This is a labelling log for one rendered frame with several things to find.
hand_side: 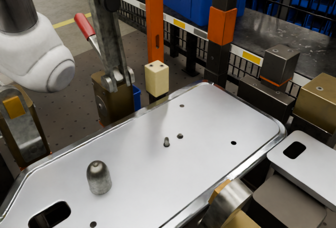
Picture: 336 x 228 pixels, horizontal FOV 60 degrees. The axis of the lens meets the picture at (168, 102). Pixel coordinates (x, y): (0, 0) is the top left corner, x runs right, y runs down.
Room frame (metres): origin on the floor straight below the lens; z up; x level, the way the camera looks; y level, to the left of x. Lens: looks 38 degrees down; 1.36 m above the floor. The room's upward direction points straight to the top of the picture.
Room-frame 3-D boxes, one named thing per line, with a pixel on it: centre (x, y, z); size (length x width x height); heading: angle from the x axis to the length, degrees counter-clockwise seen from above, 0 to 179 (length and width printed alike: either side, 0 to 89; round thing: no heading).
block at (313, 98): (0.42, -0.29, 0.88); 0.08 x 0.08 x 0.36; 40
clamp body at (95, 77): (0.48, 0.12, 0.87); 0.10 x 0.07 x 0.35; 40
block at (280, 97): (0.50, -0.21, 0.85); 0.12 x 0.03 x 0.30; 40
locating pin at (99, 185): (0.26, 0.10, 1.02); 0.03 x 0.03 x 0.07
